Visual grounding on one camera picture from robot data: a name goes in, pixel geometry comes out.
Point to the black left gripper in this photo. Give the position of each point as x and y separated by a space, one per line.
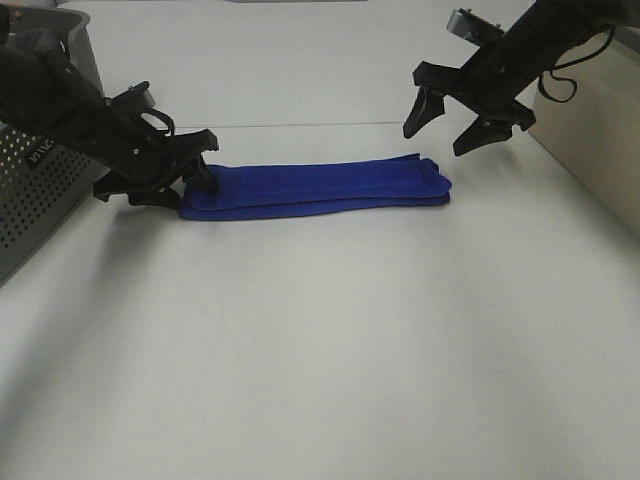
148 178

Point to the beige box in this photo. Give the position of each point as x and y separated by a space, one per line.
595 135

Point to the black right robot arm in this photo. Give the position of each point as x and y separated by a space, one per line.
506 63

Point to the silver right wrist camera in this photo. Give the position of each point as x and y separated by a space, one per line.
466 25

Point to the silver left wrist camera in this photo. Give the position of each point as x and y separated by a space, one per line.
136 97

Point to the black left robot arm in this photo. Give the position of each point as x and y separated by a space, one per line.
44 94

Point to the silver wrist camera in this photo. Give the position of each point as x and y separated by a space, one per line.
466 25
136 97

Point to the grey perforated basket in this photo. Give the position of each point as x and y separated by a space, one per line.
41 181

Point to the blue towel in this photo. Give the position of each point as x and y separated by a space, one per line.
284 191

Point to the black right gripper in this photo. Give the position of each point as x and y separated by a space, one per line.
496 114

